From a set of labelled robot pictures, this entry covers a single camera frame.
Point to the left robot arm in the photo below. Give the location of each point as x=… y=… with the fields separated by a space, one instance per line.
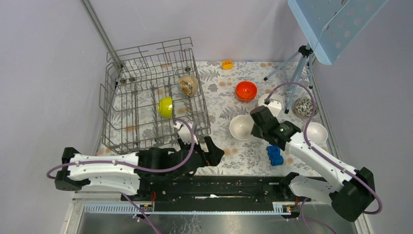
x=126 y=173

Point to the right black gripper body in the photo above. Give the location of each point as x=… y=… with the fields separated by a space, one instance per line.
x=257 y=132

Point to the blue toy car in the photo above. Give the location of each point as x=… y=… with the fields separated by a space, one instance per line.
x=274 y=155

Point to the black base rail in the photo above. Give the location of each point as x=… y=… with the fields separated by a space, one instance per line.
x=214 y=193

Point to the orange plastic bowl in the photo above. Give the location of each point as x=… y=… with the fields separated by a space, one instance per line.
x=246 y=89
x=245 y=99

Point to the floral tablecloth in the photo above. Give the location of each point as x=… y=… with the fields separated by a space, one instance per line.
x=242 y=157

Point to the grey wire dish rack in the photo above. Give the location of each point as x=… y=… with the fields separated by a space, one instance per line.
x=136 y=79

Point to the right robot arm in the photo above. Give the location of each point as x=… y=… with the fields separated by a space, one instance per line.
x=348 y=190

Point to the light blue perforated stand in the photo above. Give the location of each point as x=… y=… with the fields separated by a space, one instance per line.
x=329 y=26

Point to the yellow plastic toy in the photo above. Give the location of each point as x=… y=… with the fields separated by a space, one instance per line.
x=227 y=64

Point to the small white ceramic bowl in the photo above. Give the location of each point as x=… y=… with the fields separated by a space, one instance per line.
x=317 y=133

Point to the beige ribbed ceramic bowl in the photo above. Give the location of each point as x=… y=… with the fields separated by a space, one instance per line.
x=241 y=126

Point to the beige floral ceramic bowl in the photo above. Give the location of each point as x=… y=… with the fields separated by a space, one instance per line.
x=189 y=84

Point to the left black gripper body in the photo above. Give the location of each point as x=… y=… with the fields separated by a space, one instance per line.
x=184 y=146

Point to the yellow-green plastic bowl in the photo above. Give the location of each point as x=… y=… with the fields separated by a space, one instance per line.
x=165 y=107

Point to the white ribbed ceramic bowl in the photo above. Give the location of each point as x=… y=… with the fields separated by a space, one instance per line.
x=262 y=99

